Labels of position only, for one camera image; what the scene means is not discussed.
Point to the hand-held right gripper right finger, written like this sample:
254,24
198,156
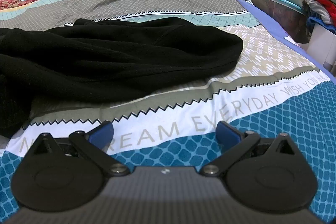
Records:
227,134

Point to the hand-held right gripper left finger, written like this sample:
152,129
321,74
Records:
103,132

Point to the black pants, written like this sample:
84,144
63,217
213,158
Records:
105,56

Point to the patterned teal grey bedsheet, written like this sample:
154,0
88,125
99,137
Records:
262,61

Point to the blue mattress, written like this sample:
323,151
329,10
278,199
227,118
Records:
273,27

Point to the teal rimmed clear bin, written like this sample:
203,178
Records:
278,16

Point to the white plastic container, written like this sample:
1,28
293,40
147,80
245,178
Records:
321,43

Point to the pile of colourful clothes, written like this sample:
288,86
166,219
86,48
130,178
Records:
321,1

